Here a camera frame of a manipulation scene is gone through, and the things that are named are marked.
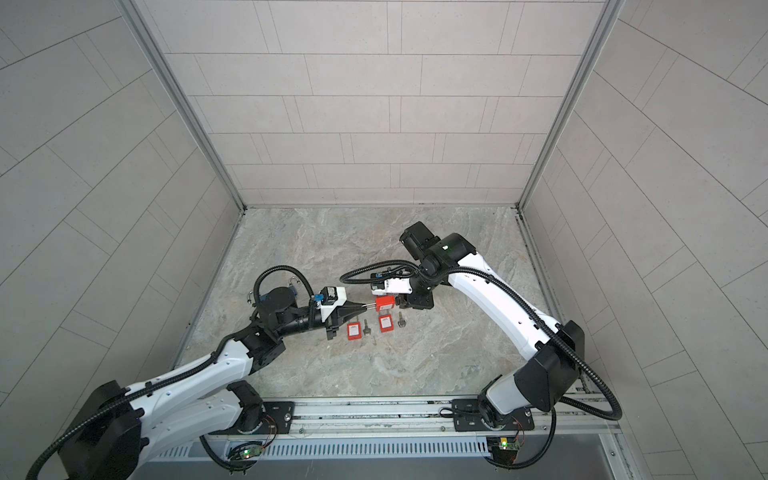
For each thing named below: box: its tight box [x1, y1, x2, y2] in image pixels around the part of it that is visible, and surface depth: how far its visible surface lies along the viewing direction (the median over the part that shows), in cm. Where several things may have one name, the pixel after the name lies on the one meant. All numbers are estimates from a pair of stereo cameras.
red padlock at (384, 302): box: [375, 295, 395, 312], surface depth 70 cm
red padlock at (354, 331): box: [346, 322, 362, 341], surface depth 86 cm
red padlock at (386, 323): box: [378, 314, 394, 333], surface depth 87 cm
